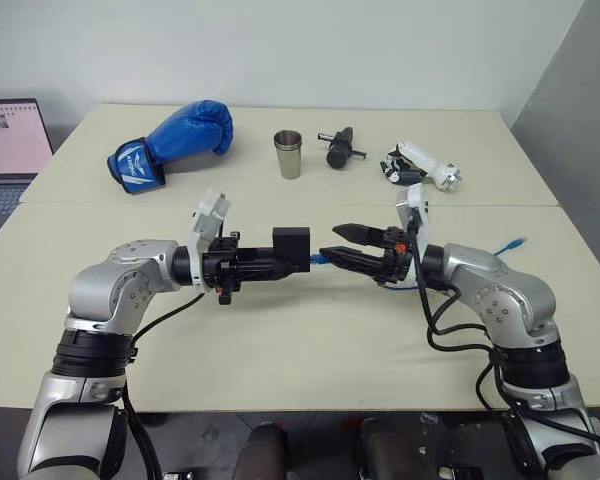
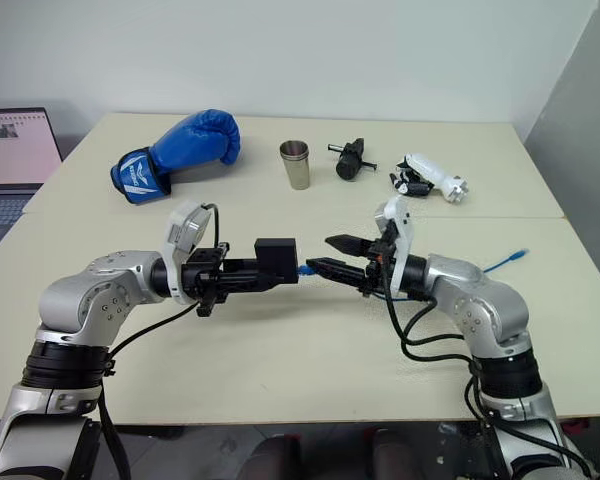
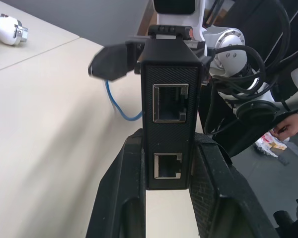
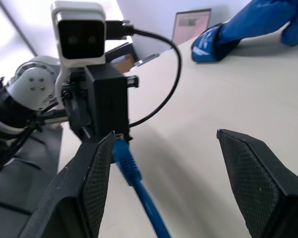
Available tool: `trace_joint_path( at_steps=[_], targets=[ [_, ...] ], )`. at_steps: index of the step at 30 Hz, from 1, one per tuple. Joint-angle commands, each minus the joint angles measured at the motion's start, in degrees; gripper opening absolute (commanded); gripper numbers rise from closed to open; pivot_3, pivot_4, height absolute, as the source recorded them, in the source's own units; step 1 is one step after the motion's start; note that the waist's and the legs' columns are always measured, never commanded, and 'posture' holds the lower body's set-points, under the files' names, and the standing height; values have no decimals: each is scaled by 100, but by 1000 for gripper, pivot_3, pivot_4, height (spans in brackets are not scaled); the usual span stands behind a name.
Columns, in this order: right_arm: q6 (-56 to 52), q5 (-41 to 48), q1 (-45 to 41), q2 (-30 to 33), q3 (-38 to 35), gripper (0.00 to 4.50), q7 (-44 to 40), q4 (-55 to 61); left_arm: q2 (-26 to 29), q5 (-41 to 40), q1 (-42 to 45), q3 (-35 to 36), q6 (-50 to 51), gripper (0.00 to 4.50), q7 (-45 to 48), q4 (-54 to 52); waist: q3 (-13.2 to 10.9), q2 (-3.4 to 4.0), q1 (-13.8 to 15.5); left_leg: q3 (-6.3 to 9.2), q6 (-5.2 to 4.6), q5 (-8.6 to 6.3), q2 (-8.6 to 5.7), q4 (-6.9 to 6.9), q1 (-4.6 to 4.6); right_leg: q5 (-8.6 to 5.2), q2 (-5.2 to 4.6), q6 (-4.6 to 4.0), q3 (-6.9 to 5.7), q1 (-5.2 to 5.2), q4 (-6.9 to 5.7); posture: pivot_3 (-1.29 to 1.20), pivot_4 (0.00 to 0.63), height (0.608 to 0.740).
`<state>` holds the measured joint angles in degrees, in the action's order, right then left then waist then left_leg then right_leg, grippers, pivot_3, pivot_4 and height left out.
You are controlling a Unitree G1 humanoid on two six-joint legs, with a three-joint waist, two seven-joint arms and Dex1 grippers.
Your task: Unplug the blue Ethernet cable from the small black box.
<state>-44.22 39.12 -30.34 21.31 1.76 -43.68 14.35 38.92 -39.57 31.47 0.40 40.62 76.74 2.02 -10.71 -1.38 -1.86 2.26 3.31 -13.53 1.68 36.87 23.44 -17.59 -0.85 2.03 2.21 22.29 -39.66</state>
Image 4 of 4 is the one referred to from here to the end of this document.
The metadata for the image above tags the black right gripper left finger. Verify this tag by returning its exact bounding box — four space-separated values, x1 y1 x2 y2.
19 130 115 238

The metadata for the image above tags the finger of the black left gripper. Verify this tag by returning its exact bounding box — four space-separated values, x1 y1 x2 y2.
125 75 140 88
64 99 98 143

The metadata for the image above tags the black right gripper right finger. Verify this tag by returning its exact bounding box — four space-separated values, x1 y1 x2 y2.
216 128 298 238

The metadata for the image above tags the small black box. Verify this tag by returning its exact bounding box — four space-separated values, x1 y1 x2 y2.
84 63 133 142

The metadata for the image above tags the brown cardboard box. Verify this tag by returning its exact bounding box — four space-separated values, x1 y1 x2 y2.
111 54 135 75

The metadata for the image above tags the black ribbed furniture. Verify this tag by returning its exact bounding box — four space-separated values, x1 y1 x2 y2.
0 128 64 238

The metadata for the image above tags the dark framed monitor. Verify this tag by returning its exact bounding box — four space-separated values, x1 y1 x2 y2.
172 8 212 46

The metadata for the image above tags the blue padded glove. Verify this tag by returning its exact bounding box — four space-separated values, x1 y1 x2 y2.
190 0 298 63

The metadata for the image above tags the black camera cable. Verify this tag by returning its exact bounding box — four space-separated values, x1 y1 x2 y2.
106 19 184 127

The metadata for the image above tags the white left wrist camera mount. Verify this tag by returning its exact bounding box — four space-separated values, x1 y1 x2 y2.
50 0 108 106

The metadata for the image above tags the blue Ethernet cable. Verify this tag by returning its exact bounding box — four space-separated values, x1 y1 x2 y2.
112 138 172 238

